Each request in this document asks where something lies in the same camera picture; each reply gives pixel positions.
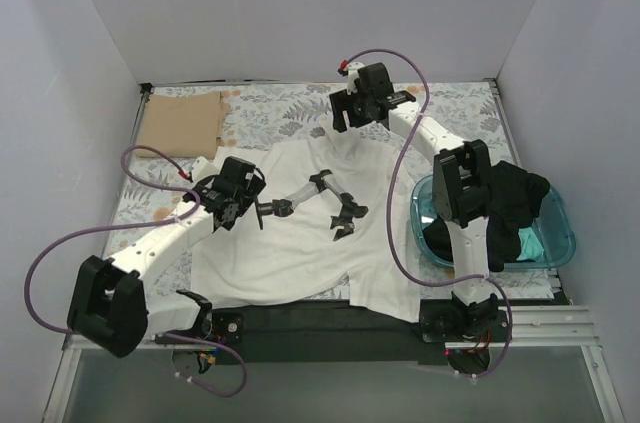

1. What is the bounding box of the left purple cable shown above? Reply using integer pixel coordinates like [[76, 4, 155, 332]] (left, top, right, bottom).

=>
[[24, 145, 250, 398]]

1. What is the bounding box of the purple cable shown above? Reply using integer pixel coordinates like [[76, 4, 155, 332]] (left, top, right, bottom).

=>
[[349, 48, 514, 380], [24, 145, 250, 398]]

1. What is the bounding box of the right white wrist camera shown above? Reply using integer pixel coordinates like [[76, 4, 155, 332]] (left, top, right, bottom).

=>
[[338, 60, 364, 95]]

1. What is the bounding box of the aluminium frame rail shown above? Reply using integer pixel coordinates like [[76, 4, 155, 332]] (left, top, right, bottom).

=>
[[44, 305, 623, 422]]

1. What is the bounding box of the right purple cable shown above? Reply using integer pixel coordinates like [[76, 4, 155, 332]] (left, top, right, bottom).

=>
[[349, 48, 514, 380]]

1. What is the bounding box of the folded tan t-shirt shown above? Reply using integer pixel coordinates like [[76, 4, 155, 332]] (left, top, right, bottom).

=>
[[136, 92, 230, 159]]

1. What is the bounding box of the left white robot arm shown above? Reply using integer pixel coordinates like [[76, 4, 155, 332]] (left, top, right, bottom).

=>
[[67, 157, 266, 358]]

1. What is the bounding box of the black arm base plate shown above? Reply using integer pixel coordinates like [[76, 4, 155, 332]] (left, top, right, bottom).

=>
[[154, 300, 509, 370]]

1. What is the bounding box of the black t-shirt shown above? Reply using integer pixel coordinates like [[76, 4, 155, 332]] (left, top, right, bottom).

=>
[[424, 160, 551, 274]]

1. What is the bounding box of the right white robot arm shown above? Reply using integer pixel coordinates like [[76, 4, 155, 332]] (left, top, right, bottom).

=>
[[330, 60, 500, 341]]

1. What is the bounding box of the teal plastic basket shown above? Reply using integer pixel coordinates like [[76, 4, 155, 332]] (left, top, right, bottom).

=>
[[410, 175, 576, 272]]

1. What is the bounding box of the white printed t-shirt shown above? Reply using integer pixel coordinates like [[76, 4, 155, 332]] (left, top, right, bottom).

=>
[[191, 131, 420, 323]]

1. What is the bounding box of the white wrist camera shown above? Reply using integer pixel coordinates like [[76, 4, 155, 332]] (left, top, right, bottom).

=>
[[179, 156, 219, 184], [338, 60, 364, 95]]

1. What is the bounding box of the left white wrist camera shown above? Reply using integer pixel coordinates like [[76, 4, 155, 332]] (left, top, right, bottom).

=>
[[179, 156, 219, 184]]

